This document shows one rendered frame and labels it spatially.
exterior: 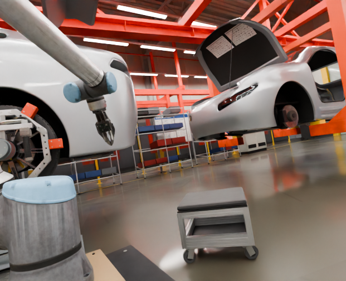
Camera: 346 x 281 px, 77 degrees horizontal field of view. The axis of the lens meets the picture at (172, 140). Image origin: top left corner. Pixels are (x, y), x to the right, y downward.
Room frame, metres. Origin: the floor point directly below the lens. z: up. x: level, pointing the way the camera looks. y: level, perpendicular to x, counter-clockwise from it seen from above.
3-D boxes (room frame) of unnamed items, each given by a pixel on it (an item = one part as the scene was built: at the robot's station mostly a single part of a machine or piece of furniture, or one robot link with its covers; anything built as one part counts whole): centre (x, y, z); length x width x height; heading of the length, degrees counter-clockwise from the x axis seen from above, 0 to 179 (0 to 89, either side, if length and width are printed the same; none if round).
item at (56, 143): (1.60, 0.86, 0.85); 0.09 x 0.08 x 0.07; 116
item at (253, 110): (4.41, -2.74, 1.49); 4.95 x 1.86 x 1.59; 116
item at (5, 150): (1.39, 1.11, 0.85); 0.21 x 0.14 x 0.14; 26
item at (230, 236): (1.40, -0.19, 0.17); 0.43 x 0.36 x 0.34; 76
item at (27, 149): (1.32, 0.88, 0.83); 0.04 x 0.04 x 0.16
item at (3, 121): (1.39, 1.00, 1.03); 0.19 x 0.18 x 0.11; 26
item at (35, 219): (0.54, 0.35, 0.57); 0.17 x 0.15 x 0.18; 75
